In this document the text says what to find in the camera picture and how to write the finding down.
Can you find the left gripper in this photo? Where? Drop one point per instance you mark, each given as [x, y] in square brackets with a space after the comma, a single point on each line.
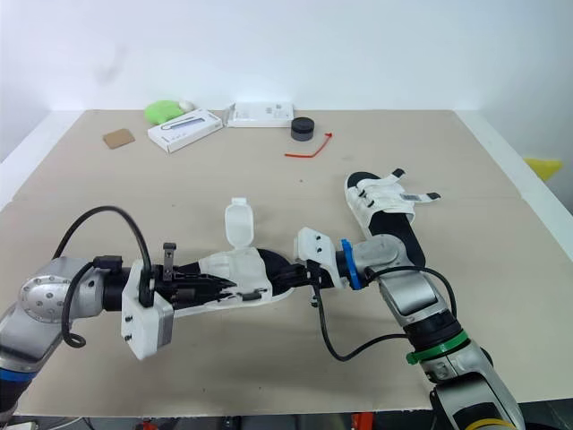
[172, 291]

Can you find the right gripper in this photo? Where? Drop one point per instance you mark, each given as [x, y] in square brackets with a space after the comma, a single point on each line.
[304, 277]

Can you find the white sandal with black sole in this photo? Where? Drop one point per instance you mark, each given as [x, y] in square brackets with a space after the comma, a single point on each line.
[389, 201]
[242, 269]

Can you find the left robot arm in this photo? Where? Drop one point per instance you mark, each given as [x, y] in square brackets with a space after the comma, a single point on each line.
[49, 295]

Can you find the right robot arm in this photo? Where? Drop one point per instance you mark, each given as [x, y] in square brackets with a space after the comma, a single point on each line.
[412, 291]

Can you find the red zip tie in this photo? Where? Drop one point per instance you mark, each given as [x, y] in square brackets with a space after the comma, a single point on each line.
[318, 148]

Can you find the dark grey round puck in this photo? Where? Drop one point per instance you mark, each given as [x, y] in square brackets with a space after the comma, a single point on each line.
[302, 130]

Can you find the white box with grey print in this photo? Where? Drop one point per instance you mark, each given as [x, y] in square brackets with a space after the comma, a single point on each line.
[183, 130]

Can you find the flat white box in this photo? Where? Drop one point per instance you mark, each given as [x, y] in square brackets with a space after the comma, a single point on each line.
[262, 115]

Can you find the brown square coaster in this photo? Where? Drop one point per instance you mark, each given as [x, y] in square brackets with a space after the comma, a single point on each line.
[119, 138]

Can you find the green rounded object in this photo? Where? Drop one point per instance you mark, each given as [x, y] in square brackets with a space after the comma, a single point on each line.
[160, 112]

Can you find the small white rounded object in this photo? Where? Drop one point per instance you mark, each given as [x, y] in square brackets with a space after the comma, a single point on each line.
[186, 105]

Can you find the yellow object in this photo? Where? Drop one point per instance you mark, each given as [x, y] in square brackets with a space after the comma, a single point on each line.
[544, 168]

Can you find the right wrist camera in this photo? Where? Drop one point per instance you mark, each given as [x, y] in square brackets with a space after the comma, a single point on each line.
[320, 251]

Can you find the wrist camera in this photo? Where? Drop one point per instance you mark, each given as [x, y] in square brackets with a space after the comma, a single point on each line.
[145, 327]
[320, 251]

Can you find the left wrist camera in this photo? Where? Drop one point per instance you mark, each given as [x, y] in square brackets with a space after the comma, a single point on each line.
[145, 327]

